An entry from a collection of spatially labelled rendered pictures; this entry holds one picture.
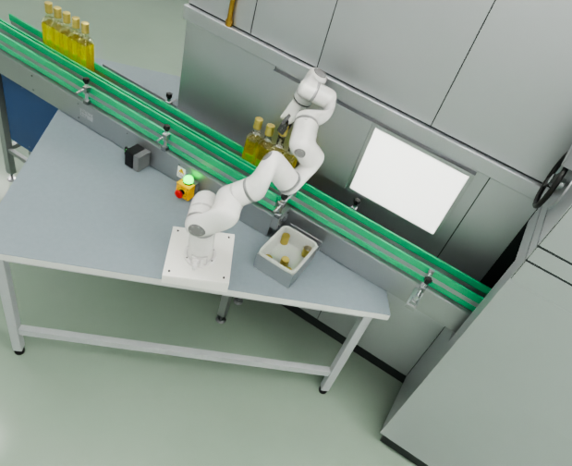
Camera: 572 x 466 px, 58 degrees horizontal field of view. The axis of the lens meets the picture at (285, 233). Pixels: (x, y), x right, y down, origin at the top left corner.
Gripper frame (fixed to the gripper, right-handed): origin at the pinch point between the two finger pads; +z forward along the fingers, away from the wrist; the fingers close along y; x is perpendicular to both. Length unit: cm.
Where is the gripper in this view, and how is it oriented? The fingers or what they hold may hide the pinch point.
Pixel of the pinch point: (285, 127)
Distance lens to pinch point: 209.9
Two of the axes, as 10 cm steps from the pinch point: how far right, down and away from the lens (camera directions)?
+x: 7.5, 6.6, -0.3
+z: -4.5, 5.5, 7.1
